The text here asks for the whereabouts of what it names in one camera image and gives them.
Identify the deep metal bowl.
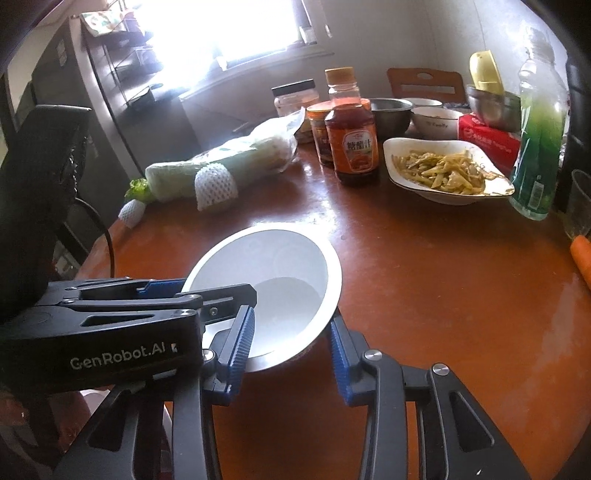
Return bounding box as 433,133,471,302
369,98,414,137

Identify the black wire rack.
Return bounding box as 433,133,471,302
85,28,185,109

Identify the brown sauce bottle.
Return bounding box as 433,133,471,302
324,67,380,188

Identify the white foam net sleeve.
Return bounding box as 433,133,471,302
194,162,238,212
119,199,147,230

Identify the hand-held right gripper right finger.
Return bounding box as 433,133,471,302
329,316,532,480

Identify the black-lidded clear jar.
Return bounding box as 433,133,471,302
271,79,320,118

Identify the yellow plastic object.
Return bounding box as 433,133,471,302
469,50,505,95

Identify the white ceramic bowl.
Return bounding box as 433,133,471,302
411,106,465,140

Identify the green drink bottle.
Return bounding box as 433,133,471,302
509,28,570,221

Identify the red tissue box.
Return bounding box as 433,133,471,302
458,113,522,171

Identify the green leafy celery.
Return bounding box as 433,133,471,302
127,178,158,204

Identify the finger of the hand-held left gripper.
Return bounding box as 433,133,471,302
55,284,258,340
34,276,186,308

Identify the wooden chair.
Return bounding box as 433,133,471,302
387,68,466,106

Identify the wrapped napa cabbage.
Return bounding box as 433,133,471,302
145,108,305,201

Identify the steel bowl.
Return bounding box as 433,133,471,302
466,84,522,134

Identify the patterned cloth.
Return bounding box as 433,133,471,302
78,4,127,35

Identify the carrot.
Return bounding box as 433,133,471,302
570,235,591,292

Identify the white paper noodle bowl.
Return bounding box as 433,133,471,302
181,222,343,374

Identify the window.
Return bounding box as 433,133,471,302
124,0,333,70

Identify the red-labelled sauce jar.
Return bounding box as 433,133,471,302
305,102,335,167

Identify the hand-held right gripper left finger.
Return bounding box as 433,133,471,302
53,305,257,480

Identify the white dish of food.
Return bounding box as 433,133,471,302
383,137,515,205

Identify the grey refrigerator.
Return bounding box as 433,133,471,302
7,21,148,185

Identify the clear plastic cup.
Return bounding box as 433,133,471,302
564,169,591,241

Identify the black cable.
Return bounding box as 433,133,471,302
71,196,116,280

